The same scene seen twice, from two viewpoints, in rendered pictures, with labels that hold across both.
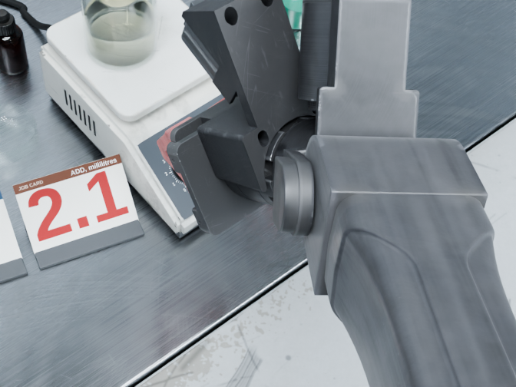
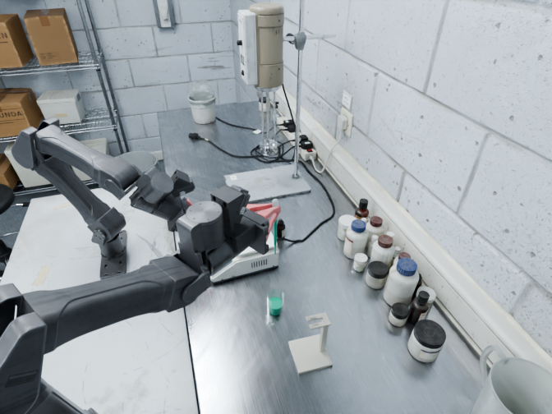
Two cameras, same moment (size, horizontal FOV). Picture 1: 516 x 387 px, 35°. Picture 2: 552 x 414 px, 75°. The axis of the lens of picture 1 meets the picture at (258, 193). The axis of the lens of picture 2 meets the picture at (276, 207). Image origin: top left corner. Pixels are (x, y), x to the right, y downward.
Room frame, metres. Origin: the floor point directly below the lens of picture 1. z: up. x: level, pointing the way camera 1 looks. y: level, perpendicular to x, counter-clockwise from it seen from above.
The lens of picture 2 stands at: (0.93, -0.51, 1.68)
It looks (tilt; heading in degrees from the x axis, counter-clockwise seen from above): 37 degrees down; 121
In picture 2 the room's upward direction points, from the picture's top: straight up
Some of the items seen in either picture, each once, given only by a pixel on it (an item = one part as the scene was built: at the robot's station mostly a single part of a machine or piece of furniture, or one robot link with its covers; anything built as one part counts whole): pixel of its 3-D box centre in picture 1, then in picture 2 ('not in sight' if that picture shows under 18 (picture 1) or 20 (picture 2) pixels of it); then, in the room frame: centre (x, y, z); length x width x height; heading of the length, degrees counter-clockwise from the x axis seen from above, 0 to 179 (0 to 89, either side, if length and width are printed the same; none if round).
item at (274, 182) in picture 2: not in sight; (266, 182); (0.29, 0.48, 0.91); 0.30 x 0.20 x 0.01; 49
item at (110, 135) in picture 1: (159, 97); (243, 250); (0.46, 0.10, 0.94); 0.22 x 0.13 x 0.08; 51
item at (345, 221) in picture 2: not in sight; (347, 227); (0.67, 0.36, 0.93); 0.06 x 0.06 x 0.07
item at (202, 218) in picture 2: not in sight; (192, 247); (0.59, -0.21, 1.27); 0.12 x 0.09 x 0.12; 81
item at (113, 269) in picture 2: not in sight; (111, 245); (0.10, -0.08, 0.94); 0.20 x 0.07 x 0.08; 139
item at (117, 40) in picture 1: (119, 14); not in sight; (0.46, 0.14, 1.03); 0.07 x 0.06 x 0.08; 13
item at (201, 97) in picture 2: not in sight; (202, 99); (-0.31, 0.84, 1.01); 0.14 x 0.14 x 0.21
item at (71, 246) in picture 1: (80, 210); not in sight; (0.34, 0.14, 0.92); 0.09 x 0.06 x 0.04; 124
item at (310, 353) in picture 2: not in sight; (311, 338); (0.76, -0.07, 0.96); 0.08 x 0.08 x 0.13; 46
